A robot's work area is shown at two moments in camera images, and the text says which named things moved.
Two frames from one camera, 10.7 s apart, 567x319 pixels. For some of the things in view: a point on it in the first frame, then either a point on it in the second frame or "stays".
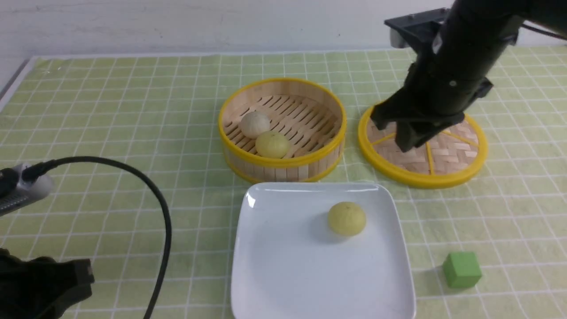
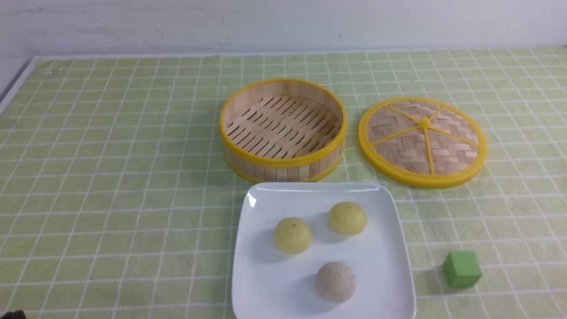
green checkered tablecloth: (494, 246) stays
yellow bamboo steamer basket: (312, 118) stays
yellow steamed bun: (346, 219) stays
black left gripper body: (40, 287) to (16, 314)
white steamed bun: (253, 123) to (335, 282)
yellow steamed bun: (272, 144) to (293, 235)
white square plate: (320, 250) stays
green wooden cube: (462, 269) stays
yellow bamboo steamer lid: (448, 158) stays
